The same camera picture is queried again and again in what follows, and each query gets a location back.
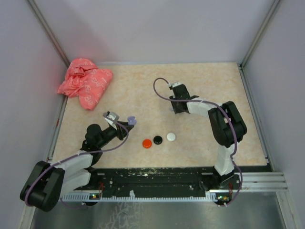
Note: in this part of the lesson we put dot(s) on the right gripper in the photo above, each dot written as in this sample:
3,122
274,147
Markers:
177,109

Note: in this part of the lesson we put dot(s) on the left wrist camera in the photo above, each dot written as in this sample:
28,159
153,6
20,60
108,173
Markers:
111,118

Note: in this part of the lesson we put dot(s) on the pink crumpled cloth bag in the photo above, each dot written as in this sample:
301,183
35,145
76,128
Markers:
86,81

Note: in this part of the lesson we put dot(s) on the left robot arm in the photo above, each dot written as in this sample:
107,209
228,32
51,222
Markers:
49,182

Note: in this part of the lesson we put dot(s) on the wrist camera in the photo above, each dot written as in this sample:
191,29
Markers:
173,85
111,118

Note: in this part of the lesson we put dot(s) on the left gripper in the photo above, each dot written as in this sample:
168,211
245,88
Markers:
121,132

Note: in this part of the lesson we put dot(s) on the purple earbud charging case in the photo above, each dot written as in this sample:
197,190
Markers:
131,120

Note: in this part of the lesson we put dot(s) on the white earbud charging case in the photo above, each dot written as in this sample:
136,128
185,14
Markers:
171,137

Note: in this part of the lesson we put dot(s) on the black earbud charging case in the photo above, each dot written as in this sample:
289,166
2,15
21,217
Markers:
157,139

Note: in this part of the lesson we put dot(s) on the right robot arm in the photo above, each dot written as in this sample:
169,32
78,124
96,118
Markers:
227,125

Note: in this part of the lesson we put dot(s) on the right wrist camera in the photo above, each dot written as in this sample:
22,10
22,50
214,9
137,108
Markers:
173,85

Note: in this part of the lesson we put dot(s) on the orange earbud charging case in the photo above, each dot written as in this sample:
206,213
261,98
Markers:
147,143

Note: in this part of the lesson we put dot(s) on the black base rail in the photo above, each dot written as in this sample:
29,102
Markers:
157,182

